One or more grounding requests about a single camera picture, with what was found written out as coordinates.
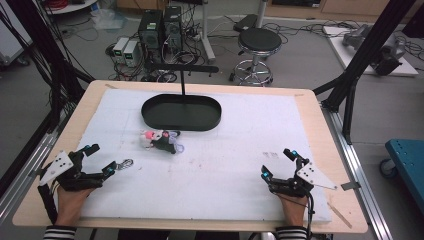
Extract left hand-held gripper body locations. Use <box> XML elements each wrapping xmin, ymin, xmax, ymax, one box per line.
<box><xmin>38</xmin><ymin>150</ymin><xmax>108</xmax><ymax>192</ymax></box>

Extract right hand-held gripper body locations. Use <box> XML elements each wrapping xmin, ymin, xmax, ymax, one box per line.
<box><xmin>269</xmin><ymin>159</ymin><xmax>338</xmax><ymax>198</ymax></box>

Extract pink black plush keychain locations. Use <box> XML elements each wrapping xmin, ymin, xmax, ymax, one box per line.
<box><xmin>139</xmin><ymin>129</ymin><xmax>186</xmax><ymax>155</ymax></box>

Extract black oval tray hanger stand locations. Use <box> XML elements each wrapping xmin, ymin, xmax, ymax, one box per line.
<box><xmin>141</xmin><ymin>63</ymin><xmax>223</xmax><ymax>132</ymax></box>

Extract person's right hand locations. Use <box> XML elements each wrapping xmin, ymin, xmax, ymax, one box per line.
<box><xmin>276</xmin><ymin>193</ymin><xmax>309</xmax><ymax>228</ymax></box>

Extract person's left hand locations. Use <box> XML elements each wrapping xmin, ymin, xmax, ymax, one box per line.
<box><xmin>54</xmin><ymin>185</ymin><xmax>96</xmax><ymax>228</ymax></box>

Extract white foam mat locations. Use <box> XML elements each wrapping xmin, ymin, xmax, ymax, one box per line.
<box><xmin>78</xmin><ymin>88</ymin><xmax>333</xmax><ymax>224</ymax></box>

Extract wooden stick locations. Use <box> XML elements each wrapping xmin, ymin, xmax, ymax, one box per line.
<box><xmin>326</xmin><ymin>202</ymin><xmax>353</xmax><ymax>230</ymax></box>

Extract grey tape piece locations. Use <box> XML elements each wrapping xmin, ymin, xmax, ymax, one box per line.
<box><xmin>340</xmin><ymin>181</ymin><xmax>362</xmax><ymax>192</ymax></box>

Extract white power supply unit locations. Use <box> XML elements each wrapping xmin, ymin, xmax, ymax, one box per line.
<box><xmin>112</xmin><ymin>36</ymin><xmax>130</xmax><ymax>64</ymax></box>
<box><xmin>123</xmin><ymin>39</ymin><xmax>139</xmax><ymax>68</ymax></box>

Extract blue cart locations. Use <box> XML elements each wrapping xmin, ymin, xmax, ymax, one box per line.
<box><xmin>379</xmin><ymin>138</ymin><xmax>424</xmax><ymax>214</ymax></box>

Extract white floor board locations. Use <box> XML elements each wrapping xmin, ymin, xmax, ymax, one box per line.
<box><xmin>322</xmin><ymin>24</ymin><xmax>419</xmax><ymax>78</ymax></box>

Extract black round stool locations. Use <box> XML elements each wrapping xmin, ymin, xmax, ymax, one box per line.
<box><xmin>229</xmin><ymin>27</ymin><xmax>283</xmax><ymax>87</ymax></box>

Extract black computer tower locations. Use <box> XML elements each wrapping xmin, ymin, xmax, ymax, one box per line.
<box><xmin>137</xmin><ymin>9</ymin><xmax>164</xmax><ymax>51</ymax></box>
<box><xmin>163</xmin><ymin>5</ymin><xmax>184</xmax><ymax>51</ymax></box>

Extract clear plastic bag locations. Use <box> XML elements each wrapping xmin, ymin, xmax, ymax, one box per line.
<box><xmin>90</xmin><ymin>8</ymin><xmax>128</xmax><ymax>31</ymax></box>

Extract grey device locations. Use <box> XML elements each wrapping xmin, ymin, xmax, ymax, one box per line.
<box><xmin>342</xmin><ymin>23</ymin><xmax>373</xmax><ymax>51</ymax></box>

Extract black device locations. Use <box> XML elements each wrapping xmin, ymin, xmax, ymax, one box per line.
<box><xmin>373</xmin><ymin>36</ymin><xmax>408</xmax><ymax>77</ymax></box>

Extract white cabinet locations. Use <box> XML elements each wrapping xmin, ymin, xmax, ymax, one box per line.
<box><xmin>0</xmin><ymin>0</ymin><xmax>33</xmax><ymax>66</ymax></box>

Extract round white table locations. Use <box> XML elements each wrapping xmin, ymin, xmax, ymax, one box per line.
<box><xmin>43</xmin><ymin>0</ymin><xmax>98</xmax><ymax>15</ymax></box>

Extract white table leg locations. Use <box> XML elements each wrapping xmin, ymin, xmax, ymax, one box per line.
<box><xmin>254</xmin><ymin>0</ymin><xmax>269</xmax><ymax>29</ymax></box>
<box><xmin>199</xmin><ymin>0</ymin><xmax>217</xmax><ymax>65</ymax></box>

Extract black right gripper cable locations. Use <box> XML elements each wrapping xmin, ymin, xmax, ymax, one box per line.
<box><xmin>305</xmin><ymin>193</ymin><xmax>316</xmax><ymax>240</ymax></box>

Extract aluminium rail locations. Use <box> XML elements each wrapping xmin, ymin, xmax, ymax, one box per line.
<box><xmin>0</xmin><ymin>109</ymin><xmax>78</xmax><ymax>221</ymax></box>
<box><xmin>321</xmin><ymin>103</ymin><xmax>394</xmax><ymax>240</ymax></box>

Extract black metal frame post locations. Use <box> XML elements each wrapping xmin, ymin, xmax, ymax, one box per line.
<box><xmin>313</xmin><ymin>0</ymin><xmax>418</xmax><ymax>145</ymax></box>
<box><xmin>0</xmin><ymin>0</ymin><xmax>96</xmax><ymax>134</ymax></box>

